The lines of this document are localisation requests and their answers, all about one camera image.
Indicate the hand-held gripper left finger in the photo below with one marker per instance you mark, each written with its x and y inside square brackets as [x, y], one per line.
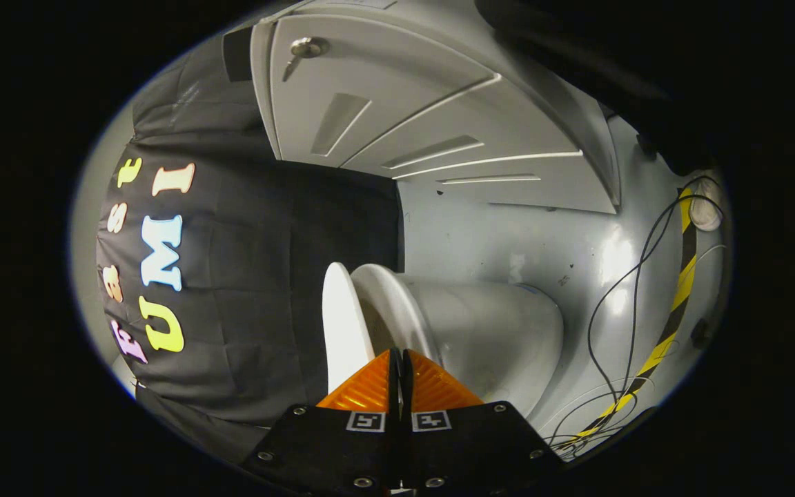
[328, 449]

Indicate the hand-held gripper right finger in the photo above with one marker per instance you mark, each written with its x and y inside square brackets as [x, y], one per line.
[473, 449]

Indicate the black backdrop cloth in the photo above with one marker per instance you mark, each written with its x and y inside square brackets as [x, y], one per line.
[246, 276]

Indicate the yellow black hazard tape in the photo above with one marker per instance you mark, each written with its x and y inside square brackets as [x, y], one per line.
[677, 304]

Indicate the white panelled door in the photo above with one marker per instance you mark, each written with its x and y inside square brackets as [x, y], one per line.
[439, 117]

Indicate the white shoe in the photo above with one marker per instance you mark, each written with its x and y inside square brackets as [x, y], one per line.
[706, 207]

